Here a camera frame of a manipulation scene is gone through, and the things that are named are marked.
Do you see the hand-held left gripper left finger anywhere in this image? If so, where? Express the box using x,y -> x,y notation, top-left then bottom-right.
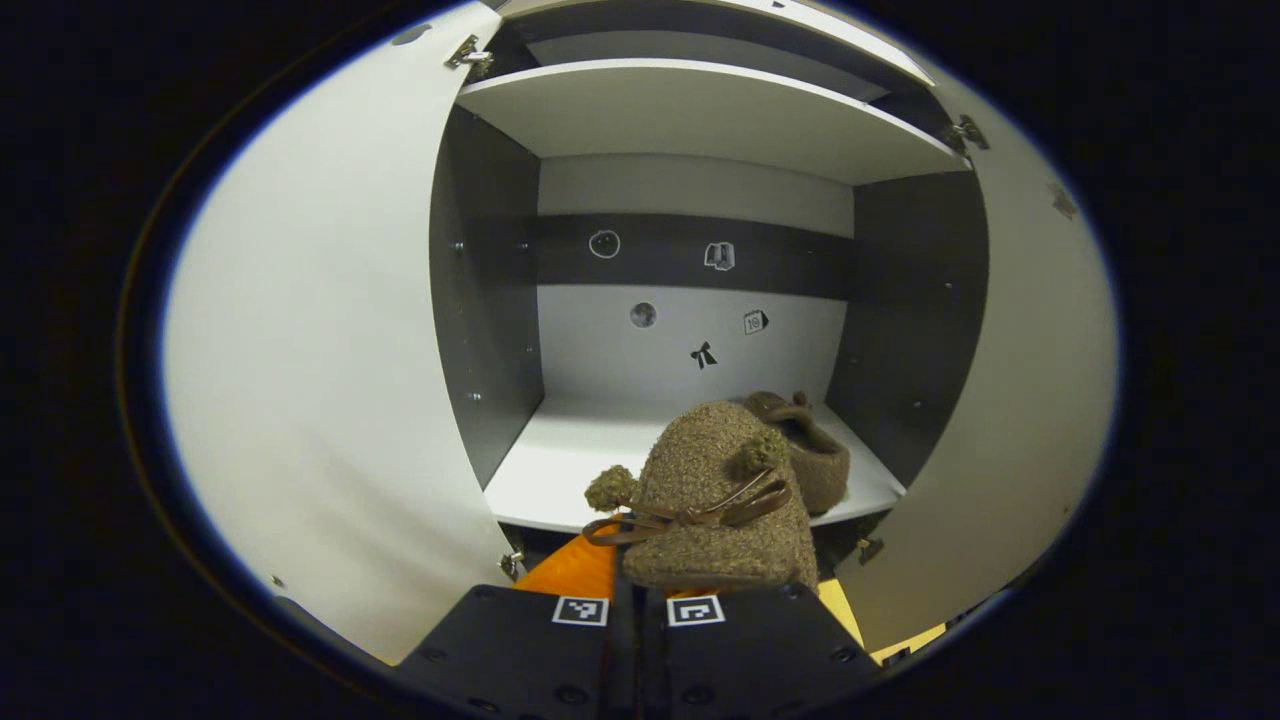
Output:
395,530 -> 641,720

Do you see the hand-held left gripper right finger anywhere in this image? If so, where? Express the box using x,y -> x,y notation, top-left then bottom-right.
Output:
640,578 -> 886,720

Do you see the brown fuzzy shoe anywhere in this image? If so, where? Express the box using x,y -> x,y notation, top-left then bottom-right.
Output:
742,390 -> 851,516
583,400 -> 821,593

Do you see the white shoe cabinet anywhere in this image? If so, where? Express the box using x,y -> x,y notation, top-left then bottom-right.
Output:
430,0 -> 991,561

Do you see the white cabinet shelf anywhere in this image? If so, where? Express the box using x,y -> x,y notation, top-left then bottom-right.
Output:
455,58 -> 973,187
484,393 -> 907,536

